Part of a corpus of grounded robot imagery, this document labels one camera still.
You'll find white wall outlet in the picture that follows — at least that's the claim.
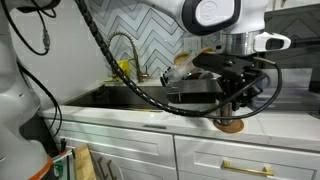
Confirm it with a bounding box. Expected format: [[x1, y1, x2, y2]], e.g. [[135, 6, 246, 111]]
[[184, 37, 201, 52]]

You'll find silver metal cup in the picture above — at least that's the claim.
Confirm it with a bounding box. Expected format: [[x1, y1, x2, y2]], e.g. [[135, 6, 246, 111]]
[[218, 103, 233, 126]]

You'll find white cabinet drawer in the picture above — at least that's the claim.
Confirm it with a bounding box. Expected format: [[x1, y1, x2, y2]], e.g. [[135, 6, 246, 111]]
[[174, 136, 320, 180]]

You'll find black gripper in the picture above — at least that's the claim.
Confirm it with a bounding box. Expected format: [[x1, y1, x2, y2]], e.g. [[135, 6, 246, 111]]
[[193, 53, 266, 111]]

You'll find wooden cutting board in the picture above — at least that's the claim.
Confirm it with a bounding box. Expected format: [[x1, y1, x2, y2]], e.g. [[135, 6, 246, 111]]
[[74, 144, 97, 180]]

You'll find white cabinet door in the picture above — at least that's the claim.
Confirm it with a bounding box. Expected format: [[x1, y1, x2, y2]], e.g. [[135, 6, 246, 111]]
[[55, 121, 177, 180]]

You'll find yellow cloth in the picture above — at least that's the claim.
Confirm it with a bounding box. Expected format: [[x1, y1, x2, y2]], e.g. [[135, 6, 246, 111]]
[[105, 59, 130, 82]]

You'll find braided black robot cable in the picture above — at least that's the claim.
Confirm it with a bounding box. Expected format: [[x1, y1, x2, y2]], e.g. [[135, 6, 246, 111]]
[[74, 0, 284, 121]]

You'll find round wooden coaster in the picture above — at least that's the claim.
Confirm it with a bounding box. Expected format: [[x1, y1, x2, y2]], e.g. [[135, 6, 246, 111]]
[[213, 119, 244, 133]]

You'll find gold drawer handle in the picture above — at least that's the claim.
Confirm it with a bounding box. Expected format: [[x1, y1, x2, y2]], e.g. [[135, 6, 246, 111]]
[[221, 159, 275, 178]]

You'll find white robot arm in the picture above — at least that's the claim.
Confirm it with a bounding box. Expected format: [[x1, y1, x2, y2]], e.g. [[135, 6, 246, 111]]
[[0, 0, 268, 180]]

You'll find gold faucet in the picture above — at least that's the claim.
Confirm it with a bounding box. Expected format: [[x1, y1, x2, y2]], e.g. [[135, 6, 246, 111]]
[[105, 31, 149, 83]]

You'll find black dish rack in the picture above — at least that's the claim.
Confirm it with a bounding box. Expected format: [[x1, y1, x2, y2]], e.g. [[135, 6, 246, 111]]
[[160, 71, 222, 104]]

